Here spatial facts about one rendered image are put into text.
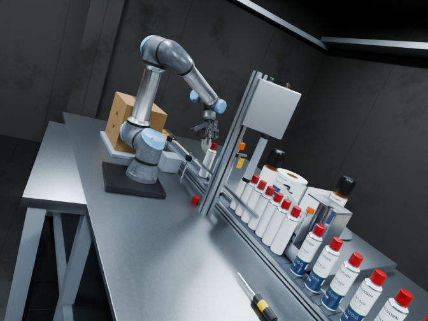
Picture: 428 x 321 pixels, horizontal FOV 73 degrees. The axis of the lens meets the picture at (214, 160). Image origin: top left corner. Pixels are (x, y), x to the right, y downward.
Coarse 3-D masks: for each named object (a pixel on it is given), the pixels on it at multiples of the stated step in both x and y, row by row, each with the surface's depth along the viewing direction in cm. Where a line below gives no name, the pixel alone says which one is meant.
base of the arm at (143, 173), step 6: (132, 162) 136; (138, 162) 133; (144, 162) 133; (132, 168) 134; (138, 168) 133; (144, 168) 133; (150, 168) 135; (156, 168) 138; (126, 174) 136; (132, 174) 135; (138, 174) 133; (144, 174) 133; (150, 174) 135; (156, 174) 139; (138, 180) 133; (144, 180) 134; (150, 180) 136; (156, 180) 140
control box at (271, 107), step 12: (264, 84) 109; (252, 96) 113; (264, 96) 110; (276, 96) 110; (288, 96) 110; (300, 96) 110; (252, 108) 112; (264, 108) 112; (276, 108) 111; (288, 108) 111; (252, 120) 113; (264, 120) 113; (276, 120) 112; (288, 120) 112; (264, 132) 114; (276, 132) 114
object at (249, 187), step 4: (252, 176) 129; (256, 176) 127; (252, 180) 128; (256, 180) 128; (248, 184) 128; (252, 184) 128; (256, 184) 129; (248, 188) 128; (252, 188) 128; (244, 192) 130; (248, 192) 129; (244, 196) 130; (248, 196) 129; (244, 200) 130; (248, 200) 130; (240, 204) 131; (236, 208) 133; (240, 208) 131; (244, 208) 131; (236, 212) 132; (240, 212) 131; (240, 216) 132
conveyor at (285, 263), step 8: (176, 152) 188; (184, 160) 178; (192, 168) 170; (224, 200) 144; (264, 248) 114; (272, 256) 110; (280, 256) 112; (280, 264) 107; (288, 264) 109; (288, 272) 104; (296, 280) 101; (304, 280) 103; (304, 288) 98; (312, 296) 96; (320, 296) 97; (320, 304) 93; (328, 312) 91; (336, 312) 92; (336, 320) 88
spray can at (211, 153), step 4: (212, 144) 157; (216, 144) 158; (212, 148) 157; (216, 148) 159; (208, 152) 158; (212, 152) 157; (216, 152) 159; (208, 156) 158; (212, 156) 158; (204, 160) 159; (208, 160) 158; (212, 160) 159; (208, 164) 159; (200, 172) 161; (204, 172) 160; (200, 176) 161; (204, 176) 161
